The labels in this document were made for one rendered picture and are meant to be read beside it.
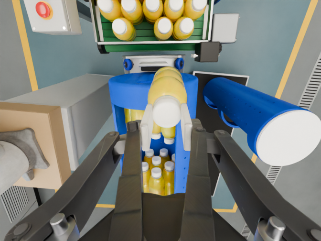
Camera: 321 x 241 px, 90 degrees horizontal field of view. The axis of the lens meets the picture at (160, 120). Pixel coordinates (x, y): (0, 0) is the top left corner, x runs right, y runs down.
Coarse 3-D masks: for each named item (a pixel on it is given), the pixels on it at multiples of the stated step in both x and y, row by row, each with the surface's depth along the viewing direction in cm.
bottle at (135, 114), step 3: (132, 111) 54; (135, 111) 53; (138, 111) 53; (141, 111) 53; (144, 111) 54; (132, 114) 54; (135, 114) 54; (138, 114) 53; (141, 114) 54; (132, 117) 55; (135, 117) 54; (138, 117) 54; (141, 117) 54; (132, 120) 55
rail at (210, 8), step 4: (212, 0) 54; (212, 4) 54; (208, 8) 57; (212, 8) 55; (208, 12) 57; (212, 12) 55; (208, 16) 57; (208, 20) 57; (208, 24) 57; (208, 28) 58; (208, 32) 58; (208, 36) 58; (208, 40) 60
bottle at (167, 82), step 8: (160, 72) 31; (168, 72) 29; (176, 72) 32; (152, 80) 31; (160, 80) 25; (168, 80) 25; (176, 80) 26; (152, 88) 25; (160, 88) 23; (168, 88) 23; (176, 88) 24; (184, 88) 26; (152, 96) 24; (160, 96) 23; (168, 96) 22; (176, 96) 23; (184, 96) 24; (152, 104) 24
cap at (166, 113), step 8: (160, 104) 21; (168, 104) 21; (176, 104) 21; (152, 112) 21; (160, 112) 21; (168, 112) 21; (176, 112) 21; (160, 120) 22; (168, 120) 22; (176, 120) 22
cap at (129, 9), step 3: (123, 0) 45; (126, 0) 45; (129, 0) 45; (132, 0) 45; (123, 3) 45; (126, 3) 45; (129, 3) 45; (132, 3) 45; (135, 3) 46; (123, 6) 46; (126, 6) 46; (129, 6) 46; (132, 6) 46; (126, 9) 46; (129, 9) 46; (132, 9) 46
